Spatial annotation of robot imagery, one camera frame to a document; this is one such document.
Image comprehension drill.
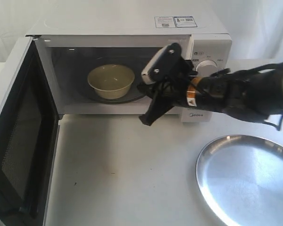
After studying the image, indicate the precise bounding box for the blue white warning sticker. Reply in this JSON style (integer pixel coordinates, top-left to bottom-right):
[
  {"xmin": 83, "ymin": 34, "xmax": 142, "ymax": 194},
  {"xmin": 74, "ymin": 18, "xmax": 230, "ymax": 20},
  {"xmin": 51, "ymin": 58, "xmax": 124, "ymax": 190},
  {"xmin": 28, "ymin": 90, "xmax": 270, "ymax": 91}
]
[{"xmin": 154, "ymin": 16, "xmax": 198, "ymax": 28}]

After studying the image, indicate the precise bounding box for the upper white control knob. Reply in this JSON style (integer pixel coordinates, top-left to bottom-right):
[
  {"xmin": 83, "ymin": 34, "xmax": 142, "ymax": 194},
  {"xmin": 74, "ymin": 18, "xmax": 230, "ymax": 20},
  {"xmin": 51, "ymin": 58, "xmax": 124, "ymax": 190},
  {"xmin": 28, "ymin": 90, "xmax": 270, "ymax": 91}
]
[{"xmin": 196, "ymin": 60, "xmax": 218, "ymax": 77}]

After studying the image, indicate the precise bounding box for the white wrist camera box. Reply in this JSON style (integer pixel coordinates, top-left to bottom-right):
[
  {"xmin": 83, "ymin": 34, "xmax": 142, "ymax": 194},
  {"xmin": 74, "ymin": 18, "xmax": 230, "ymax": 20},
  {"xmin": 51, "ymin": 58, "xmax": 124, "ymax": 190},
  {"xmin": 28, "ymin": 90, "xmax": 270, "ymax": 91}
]
[{"xmin": 141, "ymin": 43, "xmax": 182, "ymax": 85}]

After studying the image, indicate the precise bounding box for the white microwave door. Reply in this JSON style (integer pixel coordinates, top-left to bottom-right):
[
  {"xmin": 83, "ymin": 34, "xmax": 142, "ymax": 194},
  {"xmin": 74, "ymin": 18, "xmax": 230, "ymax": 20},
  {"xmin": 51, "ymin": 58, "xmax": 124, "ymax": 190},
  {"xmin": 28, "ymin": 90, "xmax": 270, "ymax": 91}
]
[{"xmin": 0, "ymin": 37, "xmax": 59, "ymax": 226}]

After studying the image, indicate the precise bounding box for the white microwave oven body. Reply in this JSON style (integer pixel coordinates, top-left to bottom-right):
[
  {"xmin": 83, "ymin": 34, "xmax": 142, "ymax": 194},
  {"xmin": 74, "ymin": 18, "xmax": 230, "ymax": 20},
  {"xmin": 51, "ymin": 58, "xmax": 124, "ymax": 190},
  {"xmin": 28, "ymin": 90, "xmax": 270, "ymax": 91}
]
[{"xmin": 28, "ymin": 2, "xmax": 232, "ymax": 116}]

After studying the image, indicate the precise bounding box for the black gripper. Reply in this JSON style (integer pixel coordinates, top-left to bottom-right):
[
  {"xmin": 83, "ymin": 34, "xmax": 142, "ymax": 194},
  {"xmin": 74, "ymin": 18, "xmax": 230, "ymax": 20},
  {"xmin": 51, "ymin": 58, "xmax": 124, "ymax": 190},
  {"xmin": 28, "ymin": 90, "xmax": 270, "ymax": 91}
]
[{"xmin": 137, "ymin": 58, "xmax": 196, "ymax": 126}]

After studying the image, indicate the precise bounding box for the cream ceramic bowl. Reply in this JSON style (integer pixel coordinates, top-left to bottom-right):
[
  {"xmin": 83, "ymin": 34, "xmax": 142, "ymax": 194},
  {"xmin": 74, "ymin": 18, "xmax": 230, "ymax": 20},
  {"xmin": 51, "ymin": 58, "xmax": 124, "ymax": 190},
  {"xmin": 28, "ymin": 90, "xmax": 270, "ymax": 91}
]
[{"xmin": 87, "ymin": 64, "xmax": 135, "ymax": 100}]

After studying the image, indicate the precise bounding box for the round stainless steel tray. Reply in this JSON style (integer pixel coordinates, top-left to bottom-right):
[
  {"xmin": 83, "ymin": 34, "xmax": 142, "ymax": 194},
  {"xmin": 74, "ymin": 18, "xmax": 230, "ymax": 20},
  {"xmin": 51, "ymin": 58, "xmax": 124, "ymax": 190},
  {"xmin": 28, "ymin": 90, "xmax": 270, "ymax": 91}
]
[{"xmin": 195, "ymin": 135, "xmax": 283, "ymax": 226}]

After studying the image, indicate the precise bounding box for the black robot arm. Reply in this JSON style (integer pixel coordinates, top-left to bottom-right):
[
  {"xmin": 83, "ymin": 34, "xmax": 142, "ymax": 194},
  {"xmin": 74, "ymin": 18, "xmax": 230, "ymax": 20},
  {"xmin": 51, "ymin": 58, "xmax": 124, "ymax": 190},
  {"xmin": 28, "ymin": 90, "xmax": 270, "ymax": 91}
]
[{"xmin": 138, "ymin": 59, "xmax": 283, "ymax": 126}]

